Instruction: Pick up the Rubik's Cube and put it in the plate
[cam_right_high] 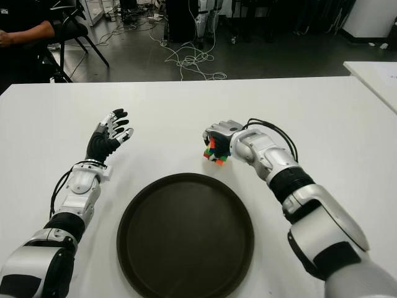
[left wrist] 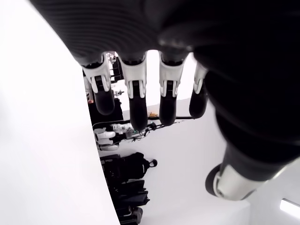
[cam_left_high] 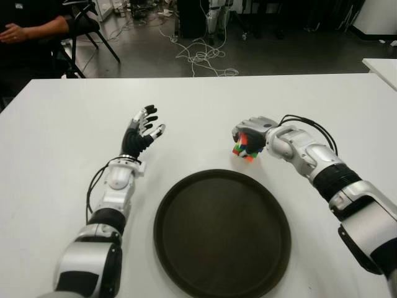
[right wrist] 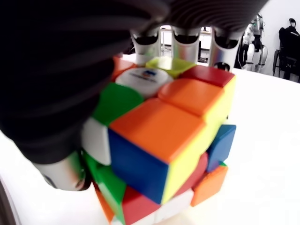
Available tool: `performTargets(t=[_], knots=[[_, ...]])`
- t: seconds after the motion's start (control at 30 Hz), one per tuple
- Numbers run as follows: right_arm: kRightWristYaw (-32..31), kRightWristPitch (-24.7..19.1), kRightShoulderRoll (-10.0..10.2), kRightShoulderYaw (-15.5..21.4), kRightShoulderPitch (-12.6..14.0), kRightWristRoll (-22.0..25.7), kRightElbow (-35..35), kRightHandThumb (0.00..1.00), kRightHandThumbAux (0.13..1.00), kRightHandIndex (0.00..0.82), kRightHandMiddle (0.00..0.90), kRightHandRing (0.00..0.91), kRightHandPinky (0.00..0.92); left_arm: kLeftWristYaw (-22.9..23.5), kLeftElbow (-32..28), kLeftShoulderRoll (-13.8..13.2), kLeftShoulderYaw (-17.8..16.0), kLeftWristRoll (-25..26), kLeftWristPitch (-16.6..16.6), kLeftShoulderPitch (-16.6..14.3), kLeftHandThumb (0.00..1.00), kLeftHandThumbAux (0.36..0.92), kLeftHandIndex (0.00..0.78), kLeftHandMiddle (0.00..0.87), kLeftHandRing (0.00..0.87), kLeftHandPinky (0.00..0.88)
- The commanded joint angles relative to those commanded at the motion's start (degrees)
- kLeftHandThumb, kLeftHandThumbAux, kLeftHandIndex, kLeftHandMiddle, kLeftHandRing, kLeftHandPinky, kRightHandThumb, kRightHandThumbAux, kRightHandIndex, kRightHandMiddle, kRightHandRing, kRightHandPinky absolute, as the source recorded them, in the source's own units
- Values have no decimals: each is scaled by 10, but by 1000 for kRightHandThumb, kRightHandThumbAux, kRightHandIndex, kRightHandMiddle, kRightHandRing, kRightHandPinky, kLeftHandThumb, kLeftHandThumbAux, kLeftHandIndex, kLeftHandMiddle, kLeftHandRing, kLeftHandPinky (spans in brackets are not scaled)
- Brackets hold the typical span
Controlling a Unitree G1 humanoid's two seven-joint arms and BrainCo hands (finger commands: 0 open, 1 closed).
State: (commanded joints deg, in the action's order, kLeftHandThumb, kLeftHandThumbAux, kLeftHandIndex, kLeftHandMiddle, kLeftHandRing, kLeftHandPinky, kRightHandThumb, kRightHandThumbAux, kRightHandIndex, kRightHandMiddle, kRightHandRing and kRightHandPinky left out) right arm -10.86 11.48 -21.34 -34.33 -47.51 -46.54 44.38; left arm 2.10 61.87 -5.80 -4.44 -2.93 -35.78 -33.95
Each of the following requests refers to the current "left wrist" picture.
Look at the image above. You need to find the rectangular ceiling light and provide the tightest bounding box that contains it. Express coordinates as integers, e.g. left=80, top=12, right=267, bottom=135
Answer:
left=280, top=198, right=300, bottom=213

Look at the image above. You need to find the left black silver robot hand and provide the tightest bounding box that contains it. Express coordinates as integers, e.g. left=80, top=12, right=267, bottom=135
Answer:
left=28, top=0, right=300, bottom=202

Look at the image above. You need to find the black bag pile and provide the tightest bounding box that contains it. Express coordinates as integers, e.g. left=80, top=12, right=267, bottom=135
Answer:
left=107, top=180, right=150, bottom=225

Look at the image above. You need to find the white humanoid robot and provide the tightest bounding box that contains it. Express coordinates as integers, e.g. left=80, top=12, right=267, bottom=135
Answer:
left=93, top=123, right=141, bottom=152

